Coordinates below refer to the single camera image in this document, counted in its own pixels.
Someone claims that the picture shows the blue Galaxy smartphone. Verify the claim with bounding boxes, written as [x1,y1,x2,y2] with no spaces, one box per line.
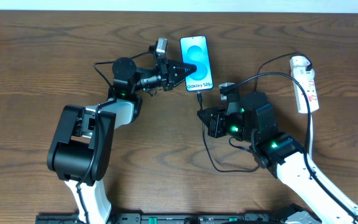
[180,35,214,91]

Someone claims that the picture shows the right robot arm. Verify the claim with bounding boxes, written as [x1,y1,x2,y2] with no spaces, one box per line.
[197,93,358,223]

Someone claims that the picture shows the white USB charger plug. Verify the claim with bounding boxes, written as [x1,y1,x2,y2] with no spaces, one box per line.
[290,55,315,82]

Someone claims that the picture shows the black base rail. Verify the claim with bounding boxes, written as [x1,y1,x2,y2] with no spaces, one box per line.
[35,212,293,224]

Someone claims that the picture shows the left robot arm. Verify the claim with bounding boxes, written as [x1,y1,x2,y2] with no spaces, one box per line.
[47,57,196,223]

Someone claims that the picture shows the black USB charging cable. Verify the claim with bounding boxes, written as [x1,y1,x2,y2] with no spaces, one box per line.
[196,52,313,174]

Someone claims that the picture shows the white power strip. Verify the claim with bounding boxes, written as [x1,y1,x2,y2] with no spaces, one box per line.
[289,55,320,114]

